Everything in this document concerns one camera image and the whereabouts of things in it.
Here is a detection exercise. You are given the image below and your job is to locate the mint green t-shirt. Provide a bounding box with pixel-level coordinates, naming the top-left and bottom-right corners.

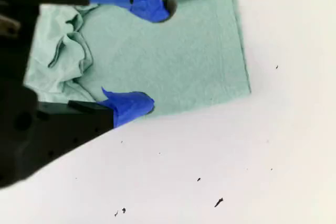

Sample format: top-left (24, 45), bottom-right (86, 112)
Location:
top-left (23, 0), bottom-right (253, 118)

